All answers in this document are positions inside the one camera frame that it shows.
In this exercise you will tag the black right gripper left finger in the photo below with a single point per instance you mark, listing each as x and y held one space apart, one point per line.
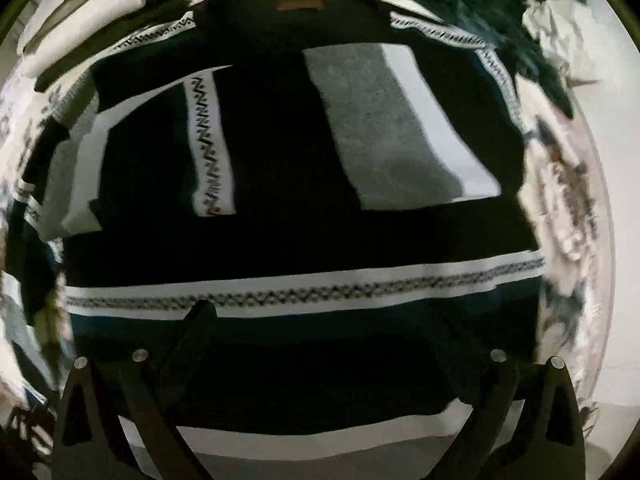
124 370

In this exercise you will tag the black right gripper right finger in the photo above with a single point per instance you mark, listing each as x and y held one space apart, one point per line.
524 424

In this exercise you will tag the black patterned knit sweater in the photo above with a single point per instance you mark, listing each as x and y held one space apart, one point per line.
305 211

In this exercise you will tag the floral bed sheet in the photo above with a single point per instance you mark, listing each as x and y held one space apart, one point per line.
556 197

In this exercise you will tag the crumpled white cloth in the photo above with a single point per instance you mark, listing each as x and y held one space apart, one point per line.
571 39

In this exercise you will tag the beige folded garment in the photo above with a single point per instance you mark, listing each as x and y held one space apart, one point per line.
65 33

